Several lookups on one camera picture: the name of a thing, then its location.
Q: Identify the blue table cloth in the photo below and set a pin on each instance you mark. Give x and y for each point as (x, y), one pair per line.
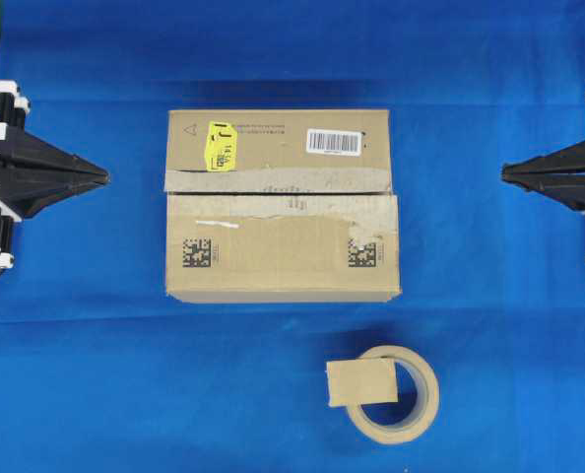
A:
(101, 371)

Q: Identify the brown tape strip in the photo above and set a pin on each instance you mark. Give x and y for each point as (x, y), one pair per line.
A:
(361, 382)

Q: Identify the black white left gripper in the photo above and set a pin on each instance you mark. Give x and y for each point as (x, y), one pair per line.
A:
(23, 196)

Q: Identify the closed brown cardboard box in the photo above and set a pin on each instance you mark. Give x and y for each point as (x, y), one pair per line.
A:
(280, 206)

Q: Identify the brown packing tape roll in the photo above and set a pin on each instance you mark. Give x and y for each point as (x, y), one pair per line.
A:
(427, 402)

